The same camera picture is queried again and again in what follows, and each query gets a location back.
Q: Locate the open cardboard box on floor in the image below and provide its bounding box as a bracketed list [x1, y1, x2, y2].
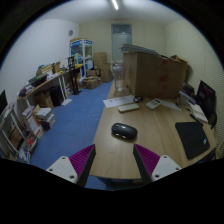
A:
[82, 75, 102, 90]

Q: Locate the blue and white claw machine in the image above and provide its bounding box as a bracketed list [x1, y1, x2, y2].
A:
[69, 37, 94, 79]

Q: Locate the white bookshelf unit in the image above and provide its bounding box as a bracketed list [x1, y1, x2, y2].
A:
[0, 101, 44, 164]

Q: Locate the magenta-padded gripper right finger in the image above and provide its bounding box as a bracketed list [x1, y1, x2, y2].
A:
[132, 143, 183, 186]

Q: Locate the short white remote control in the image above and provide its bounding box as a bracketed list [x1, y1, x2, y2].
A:
[145, 98, 162, 111]

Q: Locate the black computer tower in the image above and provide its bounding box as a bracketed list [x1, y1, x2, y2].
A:
[49, 85, 65, 108]

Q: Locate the black pen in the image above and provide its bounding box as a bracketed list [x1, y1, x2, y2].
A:
[189, 113, 204, 127]

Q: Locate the white paper sheet with writing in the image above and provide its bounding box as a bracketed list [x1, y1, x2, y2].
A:
[102, 94, 136, 109]

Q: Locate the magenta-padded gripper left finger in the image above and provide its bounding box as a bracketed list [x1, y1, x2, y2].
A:
[45, 143, 97, 188]

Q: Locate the stack of cardboard boxes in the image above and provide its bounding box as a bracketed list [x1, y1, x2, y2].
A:
[92, 51, 114, 84]

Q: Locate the black flat monitor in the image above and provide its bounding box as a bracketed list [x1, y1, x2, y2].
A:
[0, 89, 9, 116]

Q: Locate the ceiling tube light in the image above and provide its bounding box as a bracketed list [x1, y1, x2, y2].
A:
[110, 0, 120, 11]

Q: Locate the black computer mouse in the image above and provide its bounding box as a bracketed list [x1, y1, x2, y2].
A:
[110, 122, 139, 141]

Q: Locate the plain white paper sheet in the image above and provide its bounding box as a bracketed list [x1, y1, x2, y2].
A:
[159, 99, 183, 112]

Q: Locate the stack of books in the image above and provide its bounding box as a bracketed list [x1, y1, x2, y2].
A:
[34, 107, 57, 131]

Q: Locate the large cardboard box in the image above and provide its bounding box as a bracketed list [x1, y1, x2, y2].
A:
[122, 50, 189, 100]

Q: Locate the grey door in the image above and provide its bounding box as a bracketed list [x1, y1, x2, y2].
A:
[110, 23, 133, 63]

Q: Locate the black monitor with purple edge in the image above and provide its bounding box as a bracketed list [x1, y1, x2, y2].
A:
[194, 79, 218, 123]

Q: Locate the clear plastic jar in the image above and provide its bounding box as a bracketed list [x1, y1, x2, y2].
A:
[112, 62, 127, 93]

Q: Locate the long white remote control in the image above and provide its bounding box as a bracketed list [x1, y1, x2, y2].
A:
[117, 102, 141, 113]

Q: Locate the open notebook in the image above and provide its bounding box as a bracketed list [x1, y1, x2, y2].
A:
[187, 101, 209, 124]

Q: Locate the brown cardboard box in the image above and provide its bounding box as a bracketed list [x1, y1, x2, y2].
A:
[34, 90, 54, 109]

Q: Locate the black mouse pad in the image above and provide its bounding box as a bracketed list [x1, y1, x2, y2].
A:
[174, 121, 212, 161]

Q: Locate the cluttered wooden wall desk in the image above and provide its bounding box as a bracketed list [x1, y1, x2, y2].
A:
[16, 64, 84, 111]

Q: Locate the black metal stand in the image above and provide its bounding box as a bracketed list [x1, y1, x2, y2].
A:
[67, 55, 83, 96]

